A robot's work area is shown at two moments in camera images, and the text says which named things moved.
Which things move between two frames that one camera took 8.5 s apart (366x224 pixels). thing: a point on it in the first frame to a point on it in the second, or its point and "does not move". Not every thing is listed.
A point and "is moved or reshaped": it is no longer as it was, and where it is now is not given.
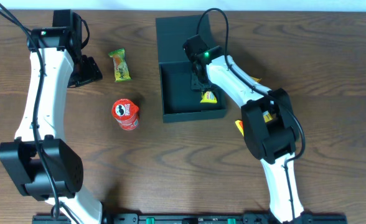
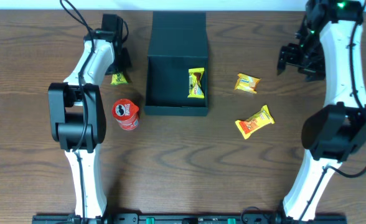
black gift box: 179,101 is moved or reshaped
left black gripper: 87,71 to 118,64
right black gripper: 200,81 to 294,55
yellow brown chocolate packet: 208,98 is moved or reshaped
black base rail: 206,218 does not move
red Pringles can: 126,113 does not move
